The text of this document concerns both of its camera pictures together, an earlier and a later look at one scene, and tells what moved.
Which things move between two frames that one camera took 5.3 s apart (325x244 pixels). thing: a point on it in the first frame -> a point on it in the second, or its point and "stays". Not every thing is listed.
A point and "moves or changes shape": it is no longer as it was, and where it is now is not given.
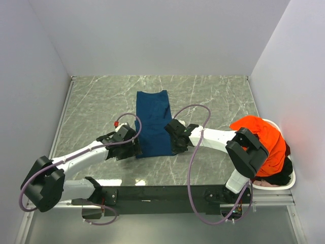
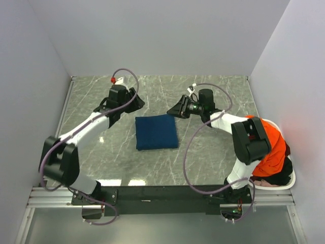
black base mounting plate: (138, 200) stays
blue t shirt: (154, 114) moves or changes shape
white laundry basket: (293, 177) stays
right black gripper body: (176, 147) -> (191, 108)
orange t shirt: (270, 139) stays
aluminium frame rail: (30, 205) stays
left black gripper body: (129, 149) -> (127, 98)
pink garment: (262, 183) stays
